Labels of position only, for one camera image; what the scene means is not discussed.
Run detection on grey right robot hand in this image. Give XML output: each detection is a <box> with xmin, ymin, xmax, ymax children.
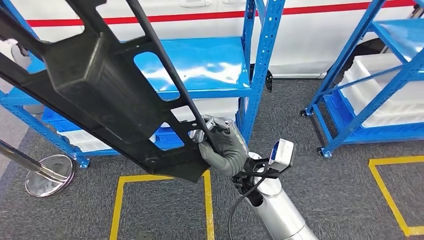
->
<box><xmin>190</xmin><ymin>114</ymin><xmax>250</xmax><ymax>178</ymax></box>

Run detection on black plastic frame part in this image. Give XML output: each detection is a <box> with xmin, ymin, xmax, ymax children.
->
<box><xmin>0</xmin><ymin>0</ymin><xmax>244</xmax><ymax>184</ymax></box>

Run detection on blue metal shelf rack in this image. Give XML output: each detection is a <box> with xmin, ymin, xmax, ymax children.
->
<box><xmin>0</xmin><ymin>0</ymin><xmax>286</xmax><ymax>169</ymax></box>
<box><xmin>299</xmin><ymin>0</ymin><xmax>424</xmax><ymax>159</ymax></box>

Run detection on black camera bracket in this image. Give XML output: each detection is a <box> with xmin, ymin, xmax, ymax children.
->
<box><xmin>231</xmin><ymin>157</ymin><xmax>282</xmax><ymax>208</ymax></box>

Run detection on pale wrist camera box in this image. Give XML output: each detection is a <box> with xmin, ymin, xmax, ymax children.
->
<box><xmin>268</xmin><ymin>138</ymin><xmax>297</xmax><ymax>172</ymax></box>

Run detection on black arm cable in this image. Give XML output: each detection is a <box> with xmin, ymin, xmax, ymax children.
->
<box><xmin>227</xmin><ymin>175</ymin><xmax>268</xmax><ymax>240</ymax></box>

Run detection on chrome stanchion post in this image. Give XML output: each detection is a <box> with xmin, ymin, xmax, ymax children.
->
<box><xmin>0</xmin><ymin>139</ymin><xmax>76</xmax><ymax>199</ymax></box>

